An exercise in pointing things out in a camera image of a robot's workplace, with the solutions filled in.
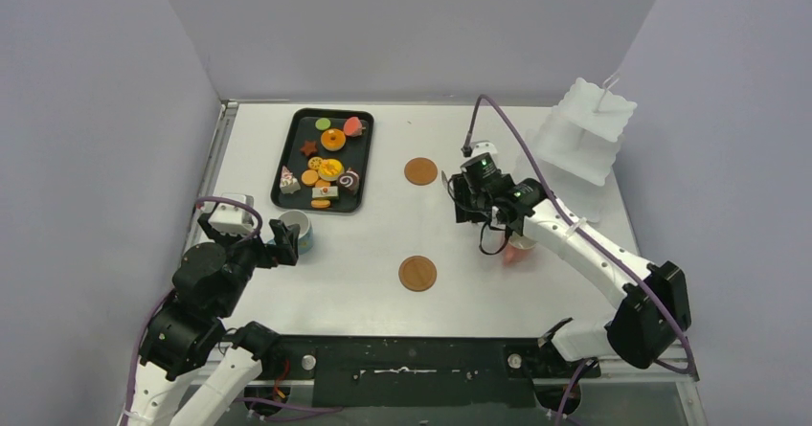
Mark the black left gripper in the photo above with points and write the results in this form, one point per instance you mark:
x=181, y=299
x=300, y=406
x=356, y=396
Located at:
x=286, y=248

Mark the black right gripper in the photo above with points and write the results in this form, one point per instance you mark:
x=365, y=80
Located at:
x=465, y=201

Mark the metal serving tongs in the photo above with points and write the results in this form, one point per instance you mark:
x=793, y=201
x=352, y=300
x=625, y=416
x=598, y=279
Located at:
x=445, y=180

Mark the orange macaron sandwich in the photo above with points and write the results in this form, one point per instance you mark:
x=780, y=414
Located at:
x=320, y=203

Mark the green layered cake slice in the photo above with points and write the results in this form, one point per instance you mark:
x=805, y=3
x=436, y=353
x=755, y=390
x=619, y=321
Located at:
x=329, y=193

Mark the chocolate swirl roll cake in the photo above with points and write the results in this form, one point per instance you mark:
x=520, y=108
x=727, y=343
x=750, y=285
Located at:
x=349, y=181

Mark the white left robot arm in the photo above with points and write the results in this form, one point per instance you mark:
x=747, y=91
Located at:
x=185, y=327

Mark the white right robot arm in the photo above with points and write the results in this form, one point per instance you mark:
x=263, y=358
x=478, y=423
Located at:
x=650, y=301

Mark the blue patterned ceramic cup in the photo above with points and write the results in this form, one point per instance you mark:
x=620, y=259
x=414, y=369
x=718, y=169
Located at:
x=305, y=237

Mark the pink ceramic cup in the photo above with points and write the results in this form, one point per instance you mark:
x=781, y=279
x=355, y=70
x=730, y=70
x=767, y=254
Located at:
x=517, y=249

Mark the plain orange round cookie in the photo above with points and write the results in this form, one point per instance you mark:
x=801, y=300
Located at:
x=310, y=177

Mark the far round wooden coaster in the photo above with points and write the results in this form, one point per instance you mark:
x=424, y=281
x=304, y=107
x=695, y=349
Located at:
x=420, y=171

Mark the round wooden coaster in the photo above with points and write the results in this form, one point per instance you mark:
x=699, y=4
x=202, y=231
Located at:
x=417, y=273
x=420, y=171

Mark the small patterned orange cookie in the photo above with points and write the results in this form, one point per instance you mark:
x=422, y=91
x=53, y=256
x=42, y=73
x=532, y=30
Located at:
x=314, y=163

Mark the yellow fruit tart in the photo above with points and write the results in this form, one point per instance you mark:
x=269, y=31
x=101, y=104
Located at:
x=330, y=169

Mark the black serving tray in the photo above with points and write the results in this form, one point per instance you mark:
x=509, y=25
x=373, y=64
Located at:
x=355, y=154

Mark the brown star cookie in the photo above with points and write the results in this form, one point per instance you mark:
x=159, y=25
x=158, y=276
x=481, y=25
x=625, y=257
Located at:
x=309, y=149

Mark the near round wooden coaster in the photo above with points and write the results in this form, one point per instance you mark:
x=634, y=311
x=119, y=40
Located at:
x=417, y=273

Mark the white three-tier dessert stand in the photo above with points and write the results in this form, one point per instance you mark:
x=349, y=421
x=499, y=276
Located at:
x=577, y=143

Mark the green round macaron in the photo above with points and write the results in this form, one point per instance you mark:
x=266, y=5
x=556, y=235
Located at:
x=323, y=124

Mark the pink strawberry cake slice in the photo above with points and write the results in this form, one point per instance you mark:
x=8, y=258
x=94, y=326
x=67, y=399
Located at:
x=353, y=127

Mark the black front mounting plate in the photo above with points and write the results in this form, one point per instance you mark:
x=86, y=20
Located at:
x=416, y=372

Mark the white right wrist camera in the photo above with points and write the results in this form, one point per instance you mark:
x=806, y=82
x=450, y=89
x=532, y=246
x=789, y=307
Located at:
x=478, y=148

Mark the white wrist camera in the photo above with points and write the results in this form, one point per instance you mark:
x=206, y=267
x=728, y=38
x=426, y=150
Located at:
x=478, y=148
x=228, y=219

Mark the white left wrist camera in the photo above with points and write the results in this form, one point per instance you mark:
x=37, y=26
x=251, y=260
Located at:
x=228, y=219

